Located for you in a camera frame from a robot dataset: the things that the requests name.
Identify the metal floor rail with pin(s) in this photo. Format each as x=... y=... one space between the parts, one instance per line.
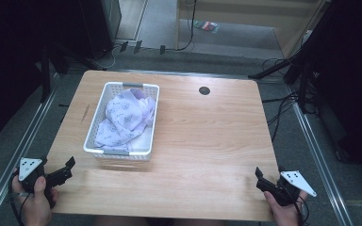
x=15 y=157
x=320 y=163

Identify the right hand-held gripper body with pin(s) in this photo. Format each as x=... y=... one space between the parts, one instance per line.
x=290 y=185

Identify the white plastic basket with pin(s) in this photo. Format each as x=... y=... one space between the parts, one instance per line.
x=98 y=138

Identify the person's right hand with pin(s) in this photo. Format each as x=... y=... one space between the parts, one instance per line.
x=284 y=213

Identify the black round table grommet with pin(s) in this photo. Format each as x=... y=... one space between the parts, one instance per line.
x=204 y=90

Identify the light wooden shelf unit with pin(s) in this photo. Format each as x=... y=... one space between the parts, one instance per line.
x=289 y=19

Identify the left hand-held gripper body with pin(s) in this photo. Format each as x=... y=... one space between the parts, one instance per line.
x=28 y=168

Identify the lilac printed cloth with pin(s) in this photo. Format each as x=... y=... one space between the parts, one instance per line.
x=125 y=119

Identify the colourful packet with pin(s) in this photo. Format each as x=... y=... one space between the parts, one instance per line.
x=206 y=26

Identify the black cabinet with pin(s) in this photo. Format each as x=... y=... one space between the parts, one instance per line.
x=97 y=28

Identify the person's left hand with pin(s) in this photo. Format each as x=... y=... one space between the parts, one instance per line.
x=37 y=204

